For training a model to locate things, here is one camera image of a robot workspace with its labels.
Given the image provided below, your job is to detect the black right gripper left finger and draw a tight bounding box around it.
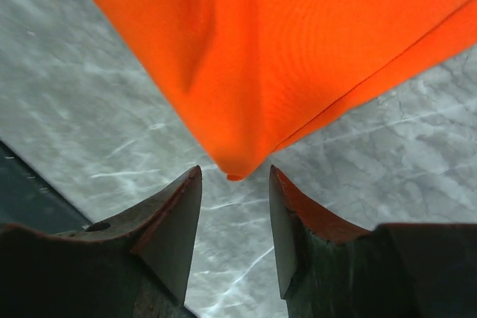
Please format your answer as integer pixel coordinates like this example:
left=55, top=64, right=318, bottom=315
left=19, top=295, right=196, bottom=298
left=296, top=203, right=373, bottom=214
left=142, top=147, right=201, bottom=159
left=1, top=166, right=202, bottom=317

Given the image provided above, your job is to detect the orange t shirt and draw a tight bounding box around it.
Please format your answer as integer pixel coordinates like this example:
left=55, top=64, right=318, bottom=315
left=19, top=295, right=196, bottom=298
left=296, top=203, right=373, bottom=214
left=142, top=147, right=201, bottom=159
left=93, top=0, right=476, bottom=180

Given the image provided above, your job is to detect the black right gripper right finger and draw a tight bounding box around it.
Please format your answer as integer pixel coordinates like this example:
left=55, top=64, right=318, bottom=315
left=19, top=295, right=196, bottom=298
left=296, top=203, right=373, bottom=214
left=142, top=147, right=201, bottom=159
left=269, top=167, right=476, bottom=317

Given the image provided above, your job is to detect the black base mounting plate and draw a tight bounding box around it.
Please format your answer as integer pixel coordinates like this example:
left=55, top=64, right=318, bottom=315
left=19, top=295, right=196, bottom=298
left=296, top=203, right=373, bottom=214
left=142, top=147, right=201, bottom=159
left=1, top=143, right=91, bottom=234

